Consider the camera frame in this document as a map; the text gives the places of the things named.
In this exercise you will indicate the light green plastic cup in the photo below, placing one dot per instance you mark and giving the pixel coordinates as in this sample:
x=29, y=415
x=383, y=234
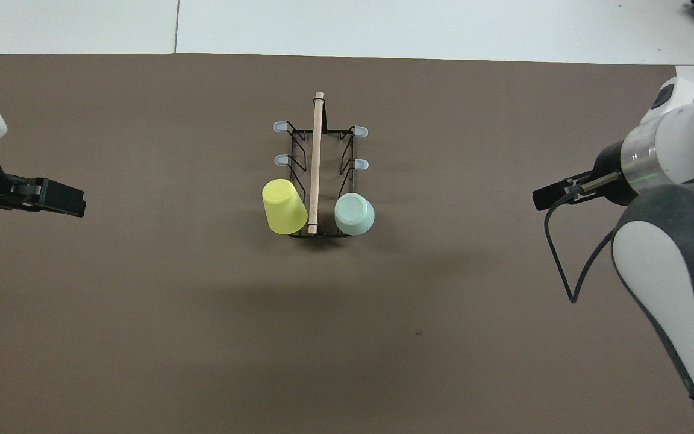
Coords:
x=354, y=214

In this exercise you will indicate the brown table mat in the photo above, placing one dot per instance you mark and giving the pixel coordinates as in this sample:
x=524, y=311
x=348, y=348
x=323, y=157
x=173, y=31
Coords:
x=202, y=331

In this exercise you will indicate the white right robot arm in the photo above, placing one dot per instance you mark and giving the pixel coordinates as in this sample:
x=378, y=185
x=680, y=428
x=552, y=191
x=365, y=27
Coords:
x=684, y=271

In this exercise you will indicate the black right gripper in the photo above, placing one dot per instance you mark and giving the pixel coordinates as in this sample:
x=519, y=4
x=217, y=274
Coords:
x=615, y=175

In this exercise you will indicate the yellow plastic cup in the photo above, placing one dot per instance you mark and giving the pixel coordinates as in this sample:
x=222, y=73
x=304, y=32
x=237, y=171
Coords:
x=284, y=206

